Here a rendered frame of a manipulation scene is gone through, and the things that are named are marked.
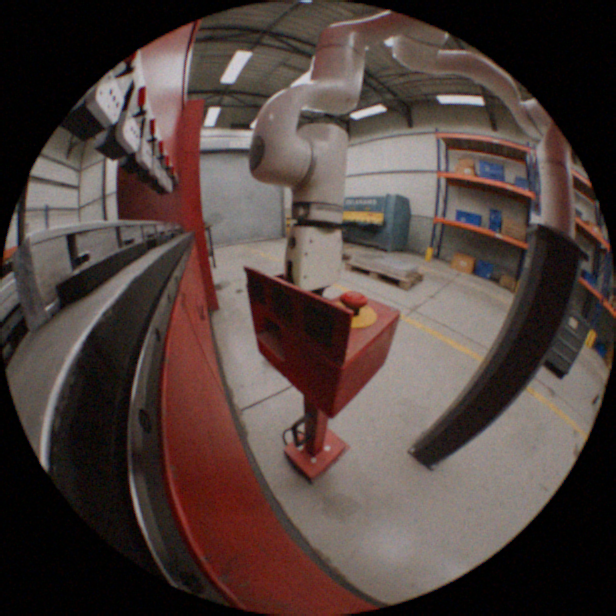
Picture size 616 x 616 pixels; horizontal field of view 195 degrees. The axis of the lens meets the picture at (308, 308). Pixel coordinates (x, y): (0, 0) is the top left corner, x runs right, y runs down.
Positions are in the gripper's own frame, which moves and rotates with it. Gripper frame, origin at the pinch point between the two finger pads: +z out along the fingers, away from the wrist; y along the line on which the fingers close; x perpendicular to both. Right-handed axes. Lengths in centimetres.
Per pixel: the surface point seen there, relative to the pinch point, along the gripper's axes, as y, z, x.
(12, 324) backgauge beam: -63, -10, 12
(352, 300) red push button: -2.9, -6.4, -10.5
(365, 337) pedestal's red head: -4.7, -3.4, -14.2
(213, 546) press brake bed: -28.7, 2.4, -20.5
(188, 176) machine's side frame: 2, -66, 166
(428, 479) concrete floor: 28, 72, -57
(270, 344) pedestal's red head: -8.7, 4.5, 0.4
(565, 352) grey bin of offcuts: 188, 29, -190
